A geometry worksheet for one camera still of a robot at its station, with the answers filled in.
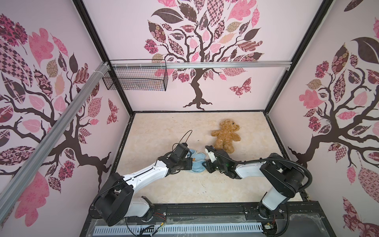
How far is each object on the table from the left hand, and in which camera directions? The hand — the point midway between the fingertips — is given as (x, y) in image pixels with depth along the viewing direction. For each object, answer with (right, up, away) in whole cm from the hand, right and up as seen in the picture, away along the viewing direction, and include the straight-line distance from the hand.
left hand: (191, 166), depth 85 cm
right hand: (+8, +1, +6) cm, 10 cm away
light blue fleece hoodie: (+4, +3, +5) cm, 7 cm away
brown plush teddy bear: (+24, +16, +13) cm, 31 cm away
